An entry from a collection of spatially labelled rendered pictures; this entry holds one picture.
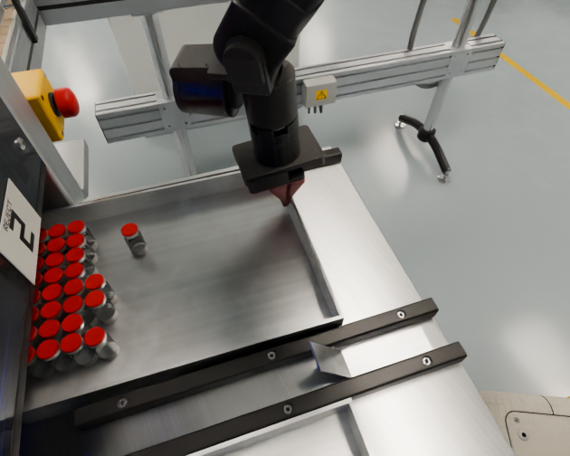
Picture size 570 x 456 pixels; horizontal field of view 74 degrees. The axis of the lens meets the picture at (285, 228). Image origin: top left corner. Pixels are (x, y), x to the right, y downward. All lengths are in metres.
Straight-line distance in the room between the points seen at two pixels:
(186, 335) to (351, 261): 0.23
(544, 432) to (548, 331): 0.57
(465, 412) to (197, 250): 0.36
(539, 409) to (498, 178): 1.20
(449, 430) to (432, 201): 1.50
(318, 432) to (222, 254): 0.24
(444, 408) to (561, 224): 1.66
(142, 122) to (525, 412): 1.42
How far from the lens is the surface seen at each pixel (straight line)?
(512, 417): 1.19
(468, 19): 1.77
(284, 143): 0.43
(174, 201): 0.59
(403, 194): 1.87
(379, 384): 0.43
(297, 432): 0.43
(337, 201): 0.58
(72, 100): 0.62
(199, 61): 0.42
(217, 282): 0.49
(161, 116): 1.44
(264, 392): 0.44
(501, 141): 2.36
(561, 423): 1.24
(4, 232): 0.41
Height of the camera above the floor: 1.30
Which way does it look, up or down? 52 degrees down
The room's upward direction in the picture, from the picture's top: straight up
